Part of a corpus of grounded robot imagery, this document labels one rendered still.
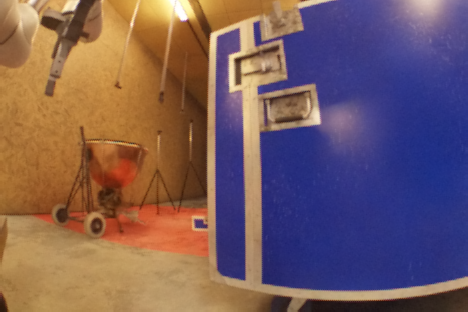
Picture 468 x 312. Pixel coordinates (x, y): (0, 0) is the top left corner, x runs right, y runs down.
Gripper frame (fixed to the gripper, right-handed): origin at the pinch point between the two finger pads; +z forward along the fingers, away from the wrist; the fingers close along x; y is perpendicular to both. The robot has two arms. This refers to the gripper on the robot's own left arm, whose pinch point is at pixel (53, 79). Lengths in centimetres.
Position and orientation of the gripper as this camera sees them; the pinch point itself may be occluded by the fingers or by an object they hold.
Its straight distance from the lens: 58.9
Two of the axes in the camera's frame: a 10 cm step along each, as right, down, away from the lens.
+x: -7.9, 1.4, 5.9
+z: 0.2, 9.8, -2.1
